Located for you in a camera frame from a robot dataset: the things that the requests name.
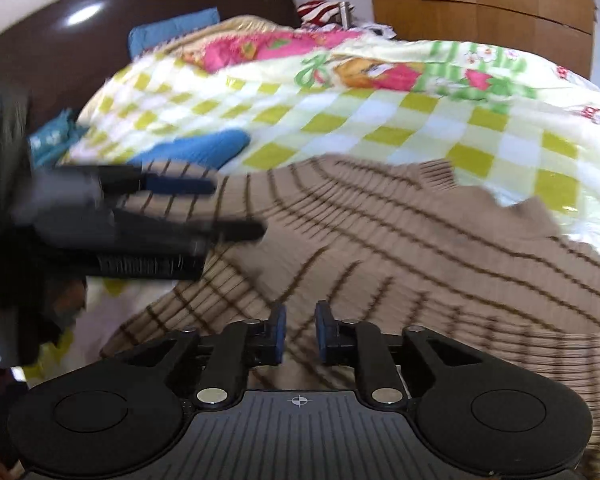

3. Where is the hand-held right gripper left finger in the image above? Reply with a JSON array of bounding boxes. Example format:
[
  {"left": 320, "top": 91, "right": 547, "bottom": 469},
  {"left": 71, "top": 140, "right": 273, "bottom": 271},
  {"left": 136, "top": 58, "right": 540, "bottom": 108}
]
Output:
[{"left": 115, "top": 304, "right": 287, "bottom": 409}]

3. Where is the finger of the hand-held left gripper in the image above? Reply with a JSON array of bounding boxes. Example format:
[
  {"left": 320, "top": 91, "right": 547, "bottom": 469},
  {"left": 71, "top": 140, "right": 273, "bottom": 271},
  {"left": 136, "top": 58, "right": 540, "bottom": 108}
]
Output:
[
  {"left": 55, "top": 162, "right": 217, "bottom": 197},
  {"left": 34, "top": 205, "right": 267, "bottom": 282}
]

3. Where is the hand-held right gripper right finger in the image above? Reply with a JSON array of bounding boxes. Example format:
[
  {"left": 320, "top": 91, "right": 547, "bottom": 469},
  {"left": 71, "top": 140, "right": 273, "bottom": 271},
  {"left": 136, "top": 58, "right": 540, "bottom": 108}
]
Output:
[{"left": 315, "top": 301, "right": 486, "bottom": 408}]

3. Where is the beige striped knit sweater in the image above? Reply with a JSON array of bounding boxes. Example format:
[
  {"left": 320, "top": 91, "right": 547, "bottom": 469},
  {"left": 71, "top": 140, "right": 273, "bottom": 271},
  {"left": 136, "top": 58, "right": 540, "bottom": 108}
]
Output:
[{"left": 100, "top": 155, "right": 600, "bottom": 476}]

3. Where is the black white clothes pile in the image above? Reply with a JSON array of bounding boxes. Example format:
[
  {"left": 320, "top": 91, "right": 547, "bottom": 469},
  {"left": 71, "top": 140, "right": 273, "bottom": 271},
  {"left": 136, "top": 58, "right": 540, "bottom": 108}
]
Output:
[{"left": 350, "top": 21, "right": 397, "bottom": 40}]

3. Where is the blue fleece cloth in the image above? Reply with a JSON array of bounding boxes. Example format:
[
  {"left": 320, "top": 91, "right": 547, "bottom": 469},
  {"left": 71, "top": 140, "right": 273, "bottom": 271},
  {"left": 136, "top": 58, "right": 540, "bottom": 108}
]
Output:
[{"left": 130, "top": 129, "right": 251, "bottom": 171}]

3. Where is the teal printed cloth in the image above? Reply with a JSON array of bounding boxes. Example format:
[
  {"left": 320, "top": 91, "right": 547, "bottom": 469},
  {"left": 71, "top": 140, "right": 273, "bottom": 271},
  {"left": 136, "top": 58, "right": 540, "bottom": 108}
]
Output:
[{"left": 27, "top": 109, "right": 88, "bottom": 168}]

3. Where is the blue pillow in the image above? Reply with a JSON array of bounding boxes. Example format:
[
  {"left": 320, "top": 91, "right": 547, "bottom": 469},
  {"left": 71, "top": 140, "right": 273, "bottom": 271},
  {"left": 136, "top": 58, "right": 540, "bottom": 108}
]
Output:
[{"left": 128, "top": 7, "right": 220, "bottom": 58}]

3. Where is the dark brown headboard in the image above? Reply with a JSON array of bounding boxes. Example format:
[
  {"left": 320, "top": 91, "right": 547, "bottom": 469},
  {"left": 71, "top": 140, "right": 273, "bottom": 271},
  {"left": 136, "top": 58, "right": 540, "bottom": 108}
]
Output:
[{"left": 0, "top": 0, "right": 301, "bottom": 131}]

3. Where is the checkered printed blanket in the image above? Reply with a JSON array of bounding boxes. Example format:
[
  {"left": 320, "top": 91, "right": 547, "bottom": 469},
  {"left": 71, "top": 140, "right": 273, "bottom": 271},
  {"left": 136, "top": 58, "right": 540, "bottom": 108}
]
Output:
[{"left": 25, "top": 15, "right": 600, "bottom": 386}]

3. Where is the red white striped cloth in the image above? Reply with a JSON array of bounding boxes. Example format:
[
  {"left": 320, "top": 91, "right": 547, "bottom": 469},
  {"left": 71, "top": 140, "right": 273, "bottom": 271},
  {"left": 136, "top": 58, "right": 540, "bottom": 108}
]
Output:
[{"left": 297, "top": 0, "right": 356, "bottom": 28}]

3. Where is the wooden wardrobe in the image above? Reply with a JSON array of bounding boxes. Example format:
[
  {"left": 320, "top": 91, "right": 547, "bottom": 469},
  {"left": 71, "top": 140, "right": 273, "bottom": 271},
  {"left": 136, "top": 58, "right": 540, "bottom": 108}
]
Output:
[{"left": 367, "top": 0, "right": 597, "bottom": 81}]

